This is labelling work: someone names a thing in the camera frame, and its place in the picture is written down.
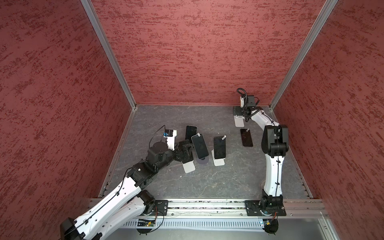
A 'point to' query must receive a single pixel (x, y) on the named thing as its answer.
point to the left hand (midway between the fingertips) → (186, 147)
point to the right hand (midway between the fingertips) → (239, 111)
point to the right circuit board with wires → (271, 225)
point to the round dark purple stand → (203, 160)
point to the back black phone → (190, 130)
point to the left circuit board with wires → (145, 222)
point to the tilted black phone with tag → (200, 145)
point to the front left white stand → (189, 166)
